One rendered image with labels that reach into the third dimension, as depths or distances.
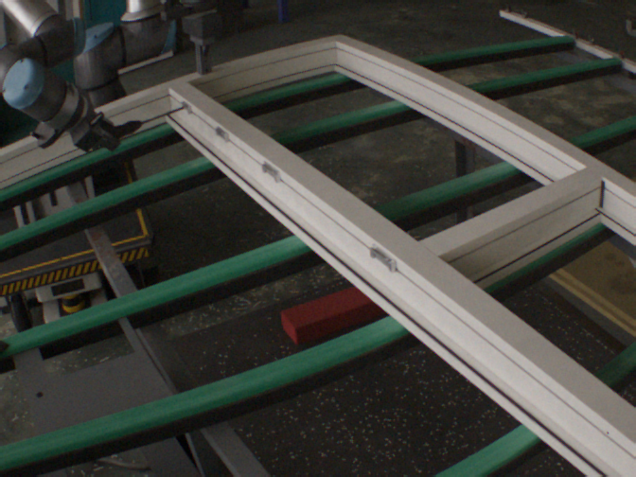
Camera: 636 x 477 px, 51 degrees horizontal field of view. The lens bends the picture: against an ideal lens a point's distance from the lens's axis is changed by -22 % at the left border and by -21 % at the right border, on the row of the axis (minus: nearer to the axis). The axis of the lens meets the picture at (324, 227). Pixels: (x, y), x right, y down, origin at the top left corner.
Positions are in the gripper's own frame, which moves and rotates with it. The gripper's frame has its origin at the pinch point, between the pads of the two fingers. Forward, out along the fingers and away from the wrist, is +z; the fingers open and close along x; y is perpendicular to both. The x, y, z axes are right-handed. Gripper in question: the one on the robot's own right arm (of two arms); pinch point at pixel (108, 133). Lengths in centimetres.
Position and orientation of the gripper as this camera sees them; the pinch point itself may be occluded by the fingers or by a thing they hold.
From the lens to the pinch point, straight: 152.3
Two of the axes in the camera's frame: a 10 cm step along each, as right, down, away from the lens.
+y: 8.0, -5.7, -1.7
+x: -4.8, -7.8, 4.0
